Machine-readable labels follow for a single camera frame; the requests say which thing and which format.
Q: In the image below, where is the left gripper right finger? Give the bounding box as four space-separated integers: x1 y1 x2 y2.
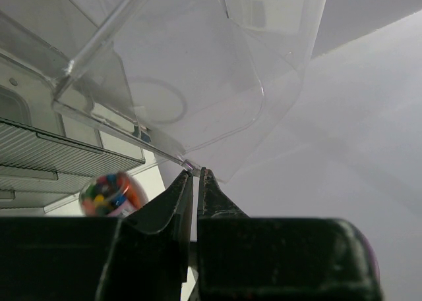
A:
196 169 384 300

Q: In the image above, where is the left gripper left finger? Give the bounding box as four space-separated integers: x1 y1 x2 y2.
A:
95 170 193 300

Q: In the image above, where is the pink capped clip jar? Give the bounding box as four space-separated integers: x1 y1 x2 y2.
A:
78 172 148 217

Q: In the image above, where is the clear plastic drawer organizer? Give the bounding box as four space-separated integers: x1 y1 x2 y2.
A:
0 0 331 213

